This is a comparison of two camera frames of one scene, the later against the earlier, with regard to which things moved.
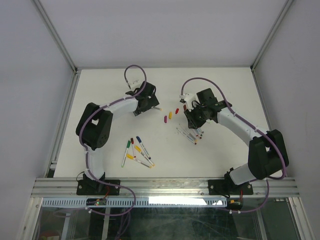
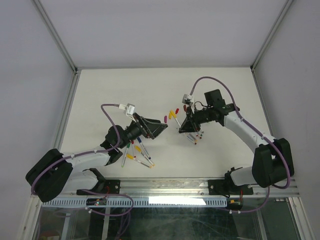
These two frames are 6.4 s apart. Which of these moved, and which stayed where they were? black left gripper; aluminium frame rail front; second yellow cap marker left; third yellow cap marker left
Moved: black left gripper
Stayed: second yellow cap marker left; aluminium frame rail front; third yellow cap marker left
